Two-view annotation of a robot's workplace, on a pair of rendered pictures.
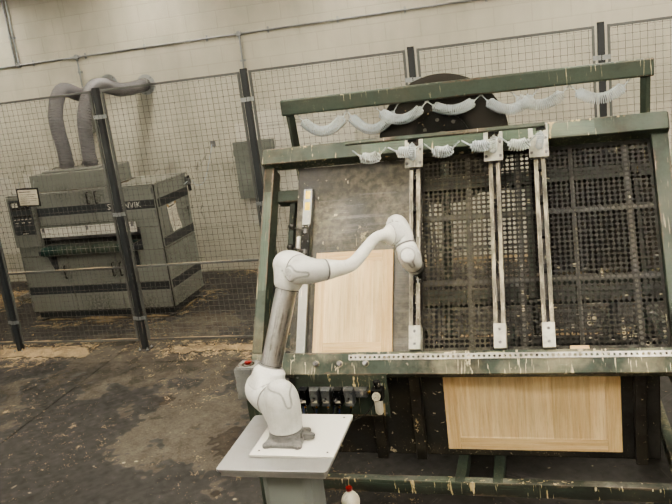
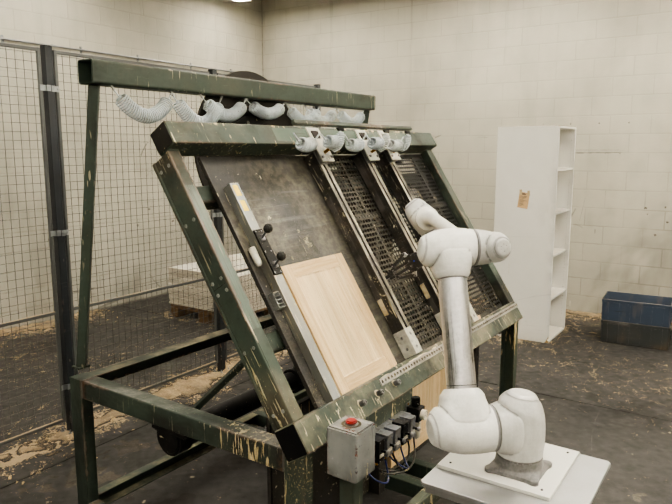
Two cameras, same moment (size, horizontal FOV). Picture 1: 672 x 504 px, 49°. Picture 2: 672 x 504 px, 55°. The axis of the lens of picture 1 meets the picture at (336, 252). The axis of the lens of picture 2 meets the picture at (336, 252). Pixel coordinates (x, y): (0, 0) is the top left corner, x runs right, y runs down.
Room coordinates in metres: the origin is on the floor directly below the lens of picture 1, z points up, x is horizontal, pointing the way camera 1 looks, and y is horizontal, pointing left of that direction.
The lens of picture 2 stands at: (2.98, 2.46, 1.83)
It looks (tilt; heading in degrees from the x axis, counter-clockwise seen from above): 9 degrees down; 288
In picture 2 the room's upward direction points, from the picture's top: straight up
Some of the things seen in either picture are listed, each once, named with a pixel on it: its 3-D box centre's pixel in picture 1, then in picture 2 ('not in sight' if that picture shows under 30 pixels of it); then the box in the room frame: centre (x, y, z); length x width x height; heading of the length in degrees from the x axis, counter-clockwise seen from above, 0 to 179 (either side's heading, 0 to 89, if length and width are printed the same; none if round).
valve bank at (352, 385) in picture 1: (338, 400); (397, 438); (3.51, 0.08, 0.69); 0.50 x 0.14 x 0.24; 74
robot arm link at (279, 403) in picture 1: (281, 404); (518, 422); (3.04, 0.33, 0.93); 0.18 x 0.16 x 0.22; 28
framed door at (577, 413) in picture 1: (530, 402); (430, 388); (3.55, -0.92, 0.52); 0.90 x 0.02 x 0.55; 74
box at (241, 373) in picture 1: (250, 380); (351, 449); (3.57, 0.52, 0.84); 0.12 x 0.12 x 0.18; 74
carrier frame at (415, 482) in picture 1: (471, 384); (326, 409); (4.09, -0.71, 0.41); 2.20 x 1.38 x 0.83; 74
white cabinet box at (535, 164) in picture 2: not in sight; (532, 231); (3.12, -4.16, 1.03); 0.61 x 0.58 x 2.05; 74
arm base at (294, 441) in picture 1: (290, 433); (520, 458); (3.02, 0.30, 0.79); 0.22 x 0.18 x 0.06; 74
